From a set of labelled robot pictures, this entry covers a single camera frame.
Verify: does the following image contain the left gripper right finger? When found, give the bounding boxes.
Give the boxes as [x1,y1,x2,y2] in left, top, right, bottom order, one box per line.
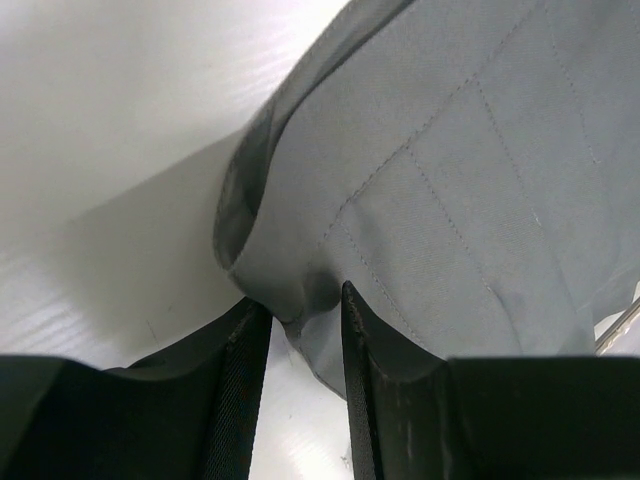
[341,284,639,479]

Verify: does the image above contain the grey pleated skirt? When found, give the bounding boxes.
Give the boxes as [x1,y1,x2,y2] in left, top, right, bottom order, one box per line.
[213,1,639,394]

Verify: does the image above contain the aluminium table edge rail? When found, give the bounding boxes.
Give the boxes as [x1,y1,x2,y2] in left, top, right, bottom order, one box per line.
[594,298,639,355]

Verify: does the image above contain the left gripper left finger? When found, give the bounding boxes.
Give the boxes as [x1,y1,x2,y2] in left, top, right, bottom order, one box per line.
[1,299,272,479]

